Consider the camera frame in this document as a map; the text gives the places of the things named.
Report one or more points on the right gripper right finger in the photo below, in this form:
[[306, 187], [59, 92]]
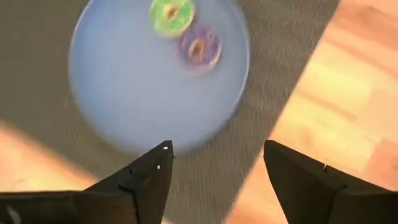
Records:
[[304, 193]]

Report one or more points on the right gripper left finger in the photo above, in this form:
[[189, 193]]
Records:
[[140, 193]]

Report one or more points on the small purple iced donut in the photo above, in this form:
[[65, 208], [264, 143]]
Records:
[[212, 59]]

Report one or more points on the small green iced donut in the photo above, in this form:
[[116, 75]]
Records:
[[158, 24]]

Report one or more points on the blue plate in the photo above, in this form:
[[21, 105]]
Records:
[[130, 93]]

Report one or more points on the dark grey woven mat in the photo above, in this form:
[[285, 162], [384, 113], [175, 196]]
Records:
[[31, 62]]

